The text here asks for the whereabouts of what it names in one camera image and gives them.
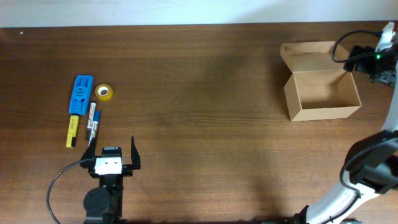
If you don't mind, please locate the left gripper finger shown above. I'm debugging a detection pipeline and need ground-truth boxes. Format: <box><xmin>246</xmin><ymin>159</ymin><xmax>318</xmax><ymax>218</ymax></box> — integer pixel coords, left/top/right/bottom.
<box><xmin>81</xmin><ymin>138</ymin><xmax>96</xmax><ymax>160</ymax></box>
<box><xmin>131</xmin><ymin>136</ymin><xmax>141</xmax><ymax>166</ymax></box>

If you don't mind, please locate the black whiteboard marker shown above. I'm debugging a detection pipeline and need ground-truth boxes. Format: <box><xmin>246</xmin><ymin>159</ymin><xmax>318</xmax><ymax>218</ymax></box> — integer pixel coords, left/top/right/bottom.
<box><xmin>86</xmin><ymin>101</ymin><xmax>96</xmax><ymax>141</ymax></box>

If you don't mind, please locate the blue whiteboard marker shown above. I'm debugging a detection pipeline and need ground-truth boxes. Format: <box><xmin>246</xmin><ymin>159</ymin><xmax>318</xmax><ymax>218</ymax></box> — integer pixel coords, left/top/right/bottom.
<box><xmin>88</xmin><ymin>110</ymin><xmax>101</xmax><ymax>145</ymax></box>

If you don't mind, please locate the cardboard box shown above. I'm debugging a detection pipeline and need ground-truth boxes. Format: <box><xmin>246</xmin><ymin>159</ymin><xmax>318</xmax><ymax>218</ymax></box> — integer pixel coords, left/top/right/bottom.
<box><xmin>280</xmin><ymin>41</ymin><xmax>362</xmax><ymax>121</ymax></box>

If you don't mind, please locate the blue whiteboard duster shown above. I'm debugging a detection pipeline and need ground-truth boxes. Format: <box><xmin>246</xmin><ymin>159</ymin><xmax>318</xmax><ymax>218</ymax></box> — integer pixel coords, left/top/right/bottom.
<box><xmin>68</xmin><ymin>75</ymin><xmax>94</xmax><ymax>115</ymax></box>

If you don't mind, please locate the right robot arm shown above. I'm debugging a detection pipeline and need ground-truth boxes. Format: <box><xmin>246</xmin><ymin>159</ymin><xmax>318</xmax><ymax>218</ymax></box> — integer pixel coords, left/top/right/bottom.
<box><xmin>265</xmin><ymin>89</ymin><xmax>397</xmax><ymax>224</ymax></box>

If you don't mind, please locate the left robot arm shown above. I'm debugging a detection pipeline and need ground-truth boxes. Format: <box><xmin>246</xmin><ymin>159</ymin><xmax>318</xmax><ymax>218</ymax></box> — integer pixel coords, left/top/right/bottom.
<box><xmin>81</xmin><ymin>138</ymin><xmax>141</xmax><ymax>224</ymax></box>

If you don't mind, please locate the yellow highlighter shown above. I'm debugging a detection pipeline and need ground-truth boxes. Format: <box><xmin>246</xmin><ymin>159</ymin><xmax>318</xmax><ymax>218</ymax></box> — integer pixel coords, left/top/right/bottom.
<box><xmin>66</xmin><ymin>115</ymin><xmax>79</xmax><ymax>148</ymax></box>

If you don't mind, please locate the yellow tape roll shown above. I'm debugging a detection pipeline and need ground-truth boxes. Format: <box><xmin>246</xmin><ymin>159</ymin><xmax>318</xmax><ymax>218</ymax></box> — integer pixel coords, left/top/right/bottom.
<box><xmin>95</xmin><ymin>84</ymin><xmax>114</xmax><ymax>101</ymax></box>

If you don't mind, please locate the right black cable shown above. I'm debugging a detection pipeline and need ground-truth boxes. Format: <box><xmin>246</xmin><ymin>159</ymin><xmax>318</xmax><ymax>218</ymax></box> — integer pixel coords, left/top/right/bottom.
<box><xmin>331</xmin><ymin>29</ymin><xmax>385</xmax><ymax>63</ymax></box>

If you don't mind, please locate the black cable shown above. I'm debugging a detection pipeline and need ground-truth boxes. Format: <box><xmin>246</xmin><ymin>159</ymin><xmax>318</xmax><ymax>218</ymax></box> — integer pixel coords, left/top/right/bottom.
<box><xmin>331</xmin><ymin>29</ymin><xmax>385</xmax><ymax>63</ymax></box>
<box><xmin>46</xmin><ymin>157</ymin><xmax>95</xmax><ymax>224</ymax></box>

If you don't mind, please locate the left black cable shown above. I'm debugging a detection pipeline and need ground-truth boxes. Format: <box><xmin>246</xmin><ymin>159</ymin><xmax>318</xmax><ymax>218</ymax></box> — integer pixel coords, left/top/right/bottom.
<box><xmin>46</xmin><ymin>157</ymin><xmax>95</xmax><ymax>224</ymax></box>

